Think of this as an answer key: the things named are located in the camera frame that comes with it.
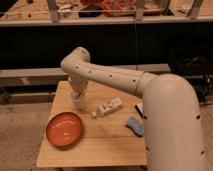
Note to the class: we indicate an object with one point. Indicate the orange ceramic plate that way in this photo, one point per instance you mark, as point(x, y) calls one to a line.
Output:
point(64, 129)

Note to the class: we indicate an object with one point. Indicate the translucent plastic cup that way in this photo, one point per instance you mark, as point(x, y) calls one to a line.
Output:
point(78, 100)

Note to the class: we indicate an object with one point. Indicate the red cloth on shelf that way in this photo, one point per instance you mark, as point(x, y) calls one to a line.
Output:
point(114, 8)

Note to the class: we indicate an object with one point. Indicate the black bag on floor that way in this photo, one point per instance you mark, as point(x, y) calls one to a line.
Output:
point(193, 60)

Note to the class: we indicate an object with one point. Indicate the blue cloth sponge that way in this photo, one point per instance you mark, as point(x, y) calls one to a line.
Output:
point(134, 125)

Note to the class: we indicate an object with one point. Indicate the black white small object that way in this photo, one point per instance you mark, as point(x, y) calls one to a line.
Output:
point(139, 109)

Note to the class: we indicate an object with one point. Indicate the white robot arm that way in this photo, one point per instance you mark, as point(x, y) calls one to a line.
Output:
point(172, 121)

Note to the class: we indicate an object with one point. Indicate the small wooden table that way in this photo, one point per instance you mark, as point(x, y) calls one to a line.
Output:
point(105, 140)

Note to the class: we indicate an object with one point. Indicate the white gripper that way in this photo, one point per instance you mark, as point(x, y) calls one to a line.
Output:
point(78, 88)

